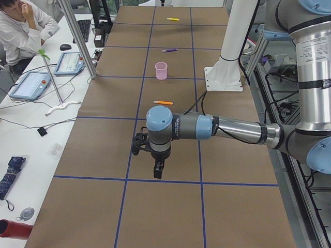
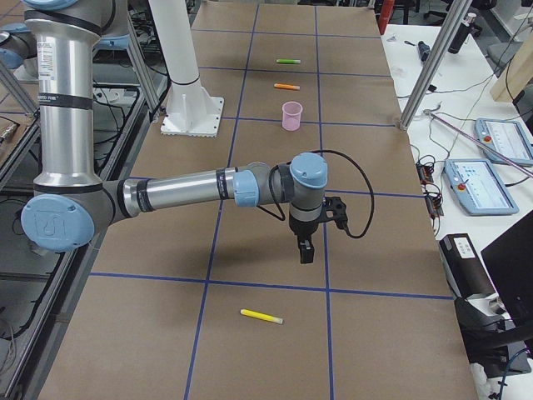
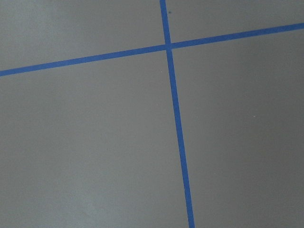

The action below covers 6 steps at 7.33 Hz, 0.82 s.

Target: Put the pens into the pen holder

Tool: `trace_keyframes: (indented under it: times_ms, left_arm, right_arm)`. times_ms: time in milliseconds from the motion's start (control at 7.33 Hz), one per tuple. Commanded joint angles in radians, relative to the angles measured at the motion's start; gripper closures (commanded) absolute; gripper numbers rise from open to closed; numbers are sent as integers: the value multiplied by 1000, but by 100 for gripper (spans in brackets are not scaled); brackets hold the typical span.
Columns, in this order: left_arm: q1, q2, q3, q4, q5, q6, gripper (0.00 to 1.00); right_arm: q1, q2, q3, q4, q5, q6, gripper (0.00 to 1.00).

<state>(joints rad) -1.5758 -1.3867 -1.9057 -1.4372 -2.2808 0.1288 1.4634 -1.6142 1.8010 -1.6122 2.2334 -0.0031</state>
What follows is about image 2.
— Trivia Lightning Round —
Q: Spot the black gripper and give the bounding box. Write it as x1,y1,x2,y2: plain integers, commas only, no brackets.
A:
289,215,319,264

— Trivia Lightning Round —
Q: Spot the yellow highlighter pen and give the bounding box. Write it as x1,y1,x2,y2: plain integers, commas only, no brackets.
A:
240,308,284,325

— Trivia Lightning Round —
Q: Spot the orange highlighter pen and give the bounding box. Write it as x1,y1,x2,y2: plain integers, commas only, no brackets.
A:
273,82,301,91

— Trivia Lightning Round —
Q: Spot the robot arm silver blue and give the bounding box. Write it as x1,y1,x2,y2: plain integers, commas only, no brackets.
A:
21,1,327,263

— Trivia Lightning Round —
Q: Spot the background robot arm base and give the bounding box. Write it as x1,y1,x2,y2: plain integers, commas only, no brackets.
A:
1,22,38,80

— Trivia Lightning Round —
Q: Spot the black monitor on arm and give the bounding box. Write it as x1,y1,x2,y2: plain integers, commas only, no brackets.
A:
455,213,532,378

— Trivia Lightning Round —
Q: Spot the pink mesh pen holder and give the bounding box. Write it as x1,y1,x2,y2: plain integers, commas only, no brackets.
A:
281,101,303,132

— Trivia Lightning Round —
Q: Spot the black box with label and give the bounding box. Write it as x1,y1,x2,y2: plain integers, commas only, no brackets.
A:
439,233,496,300

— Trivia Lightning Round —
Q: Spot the near blue teach pendant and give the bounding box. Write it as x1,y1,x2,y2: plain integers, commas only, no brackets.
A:
444,158,520,216

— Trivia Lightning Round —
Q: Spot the blue teach pendant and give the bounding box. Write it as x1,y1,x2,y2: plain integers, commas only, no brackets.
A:
444,158,520,216
475,118,532,167

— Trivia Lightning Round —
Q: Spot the far blue teach pendant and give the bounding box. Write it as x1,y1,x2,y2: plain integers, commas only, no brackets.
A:
475,118,532,167

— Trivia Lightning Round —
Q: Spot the red fire extinguisher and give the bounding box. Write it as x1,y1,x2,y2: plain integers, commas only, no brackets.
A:
377,0,396,34

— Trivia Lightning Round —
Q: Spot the black bottle on table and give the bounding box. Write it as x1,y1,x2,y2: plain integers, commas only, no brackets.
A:
448,12,476,54

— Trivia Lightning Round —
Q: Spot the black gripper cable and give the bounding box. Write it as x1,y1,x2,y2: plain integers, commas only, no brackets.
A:
266,149,375,240

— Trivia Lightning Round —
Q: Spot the small circuit board with wires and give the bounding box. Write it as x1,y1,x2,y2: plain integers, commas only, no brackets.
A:
416,155,444,220

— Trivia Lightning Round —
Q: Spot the white pedestal column base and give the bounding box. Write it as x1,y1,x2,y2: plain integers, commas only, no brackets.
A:
149,0,224,138

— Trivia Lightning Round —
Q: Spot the aluminium frame post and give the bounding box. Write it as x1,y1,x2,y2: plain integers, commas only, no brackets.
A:
398,0,472,131

